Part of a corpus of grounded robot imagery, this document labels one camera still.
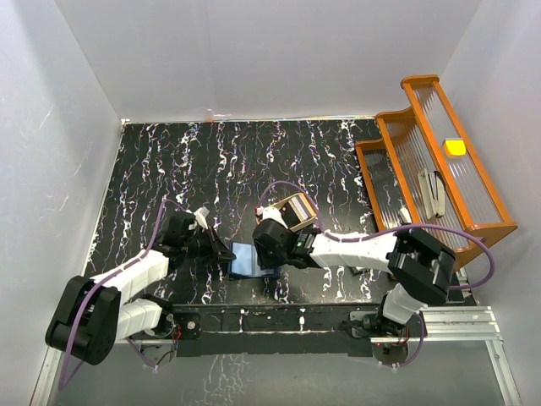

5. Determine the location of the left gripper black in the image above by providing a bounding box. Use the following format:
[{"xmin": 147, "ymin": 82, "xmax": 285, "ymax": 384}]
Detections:
[{"xmin": 183, "ymin": 224, "xmax": 236, "ymax": 266}]

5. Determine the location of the beige oval card tray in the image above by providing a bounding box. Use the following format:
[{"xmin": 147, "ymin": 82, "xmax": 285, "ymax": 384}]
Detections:
[{"xmin": 272, "ymin": 193, "xmax": 317, "ymax": 232}]

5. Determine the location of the blue leather card holder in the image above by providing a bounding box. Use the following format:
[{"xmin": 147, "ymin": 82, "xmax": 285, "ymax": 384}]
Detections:
[{"xmin": 227, "ymin": 242, "xmax": 281, "ymax": 279}]

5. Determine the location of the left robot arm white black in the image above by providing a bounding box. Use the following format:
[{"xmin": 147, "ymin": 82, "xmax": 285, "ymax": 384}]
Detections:
[{"xmin": 45, "ymin": 207, "xmax": 236, "ymax": 365}]

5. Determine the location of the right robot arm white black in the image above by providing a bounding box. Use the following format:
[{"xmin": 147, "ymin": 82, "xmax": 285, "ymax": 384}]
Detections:
[{"xmin": 253, "ymin": 219, "xmax": 456, "ymax": 337}]

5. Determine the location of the stack of credit cards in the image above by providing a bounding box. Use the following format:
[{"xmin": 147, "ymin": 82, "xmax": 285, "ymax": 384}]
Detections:
[{"xmin": 281, "ymin": 196, "xmax": 314, "ymax": 228}]

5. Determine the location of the white item on lower shelf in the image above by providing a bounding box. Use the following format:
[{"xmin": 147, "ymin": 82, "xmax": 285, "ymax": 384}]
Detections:
[{"xmin": 399, "ymin": 206, "xmax": 413, "ymax": 225}]

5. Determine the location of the orange wooden tiered shelf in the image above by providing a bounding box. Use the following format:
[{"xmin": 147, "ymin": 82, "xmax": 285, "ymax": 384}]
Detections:
[{"xmin": 355, "ymin": 75, "xmax": 517, "ymax": 266}]

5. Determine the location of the yellow sticky note block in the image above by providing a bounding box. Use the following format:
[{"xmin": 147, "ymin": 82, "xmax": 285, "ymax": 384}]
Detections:
[{"xmin": 443, "ymin": 138, "xmax": 467, "ymax": 159}]

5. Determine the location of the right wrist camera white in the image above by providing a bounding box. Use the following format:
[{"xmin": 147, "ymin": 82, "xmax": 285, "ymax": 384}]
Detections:
[{"xmin": 254, "ymin": 206, "xmax": 286, "ymax": 227}]

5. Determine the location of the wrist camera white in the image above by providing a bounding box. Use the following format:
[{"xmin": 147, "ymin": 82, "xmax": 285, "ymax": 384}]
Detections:
[
  {"xmin": 194, "ymin": 206, "xmax": 210, "ymax": 229},
  {"xmin": 254, "ymin": 206, "xmax": 286, "ymax": 227}
]

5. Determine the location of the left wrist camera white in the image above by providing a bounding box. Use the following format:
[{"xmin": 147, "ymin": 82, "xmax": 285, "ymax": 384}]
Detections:
[{"xmin": 194, "ymin": 206, "xmax": 210, "ymax": 229}]

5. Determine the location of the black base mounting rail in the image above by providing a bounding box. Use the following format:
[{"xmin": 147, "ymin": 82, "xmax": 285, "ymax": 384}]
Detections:
[{"xmin": 139, "ymin": 295, "xmax": 428, "ymax": 360}]

